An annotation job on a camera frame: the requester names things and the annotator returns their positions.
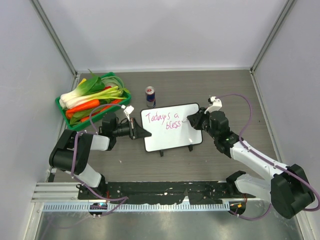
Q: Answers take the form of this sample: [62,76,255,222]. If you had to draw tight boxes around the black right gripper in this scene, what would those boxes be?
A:
[187,107,219,140]

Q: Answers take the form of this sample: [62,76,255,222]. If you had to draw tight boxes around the white whiteboard black frame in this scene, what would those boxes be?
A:
[140,103,203,153]

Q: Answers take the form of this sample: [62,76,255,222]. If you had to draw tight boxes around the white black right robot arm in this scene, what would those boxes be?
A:
[187,107,320,219]

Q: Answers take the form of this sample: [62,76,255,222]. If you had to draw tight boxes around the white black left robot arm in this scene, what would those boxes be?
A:
[49,112,152,200]

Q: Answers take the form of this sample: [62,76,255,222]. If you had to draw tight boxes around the Red Bull can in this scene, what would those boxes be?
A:
[145,86,156,108]

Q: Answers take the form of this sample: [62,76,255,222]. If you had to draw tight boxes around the green plastic tray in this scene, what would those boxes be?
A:
[55,72,131,131]

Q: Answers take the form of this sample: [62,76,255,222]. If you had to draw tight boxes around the green celery stalks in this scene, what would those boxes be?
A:
[63,86,131,109]

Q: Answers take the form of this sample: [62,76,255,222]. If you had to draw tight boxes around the orange carrot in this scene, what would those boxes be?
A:
[66,99,100,114]

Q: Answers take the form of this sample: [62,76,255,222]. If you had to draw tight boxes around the green long beans bundle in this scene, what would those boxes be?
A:
[101,76,125,90]

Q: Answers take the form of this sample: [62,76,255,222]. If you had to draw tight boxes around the bok choy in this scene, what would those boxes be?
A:
[59,70,105,108]

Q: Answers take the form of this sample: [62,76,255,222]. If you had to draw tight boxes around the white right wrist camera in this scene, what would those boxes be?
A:
[204,96,222,114]

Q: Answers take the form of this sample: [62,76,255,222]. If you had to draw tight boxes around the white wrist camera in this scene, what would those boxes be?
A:
[204,96,222,114]
[121,105,135,121]

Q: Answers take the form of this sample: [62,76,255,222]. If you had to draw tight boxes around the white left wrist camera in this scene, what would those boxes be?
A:
[121,105,135,121]

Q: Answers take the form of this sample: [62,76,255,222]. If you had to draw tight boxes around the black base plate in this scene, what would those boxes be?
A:
[77,180,257,206]

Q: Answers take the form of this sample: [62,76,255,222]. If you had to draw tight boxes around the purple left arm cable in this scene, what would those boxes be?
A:
[69,104,130,218]

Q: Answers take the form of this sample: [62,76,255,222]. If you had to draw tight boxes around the white slotted cable duct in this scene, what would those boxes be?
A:
[42,201,230,213]

